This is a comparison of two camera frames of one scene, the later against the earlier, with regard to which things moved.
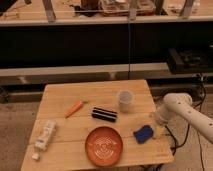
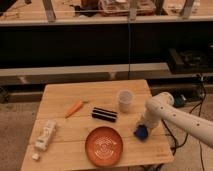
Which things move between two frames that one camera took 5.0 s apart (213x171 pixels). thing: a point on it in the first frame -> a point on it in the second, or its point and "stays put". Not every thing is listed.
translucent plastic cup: x=124 y=97 stays put
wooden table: x=106 y=123 stays put
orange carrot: x=75 y=109 stays put
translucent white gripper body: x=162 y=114 -> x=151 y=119
